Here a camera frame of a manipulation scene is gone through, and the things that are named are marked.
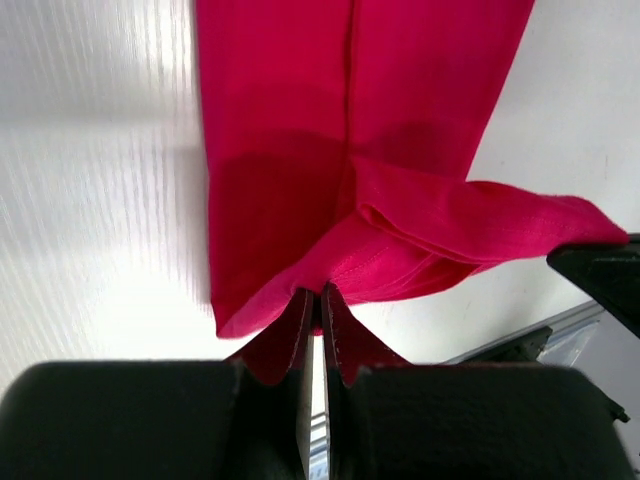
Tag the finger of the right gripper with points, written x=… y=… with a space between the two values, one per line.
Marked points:
x=609 y=274

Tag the aluminium mounting rail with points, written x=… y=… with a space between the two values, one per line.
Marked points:
x=558 y=340

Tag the pink t shirt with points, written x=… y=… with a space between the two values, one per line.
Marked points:
x=339 y=136

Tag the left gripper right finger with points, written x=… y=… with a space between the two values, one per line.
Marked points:
x=390 y=419

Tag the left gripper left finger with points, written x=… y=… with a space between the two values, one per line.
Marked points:
x=245 y=417

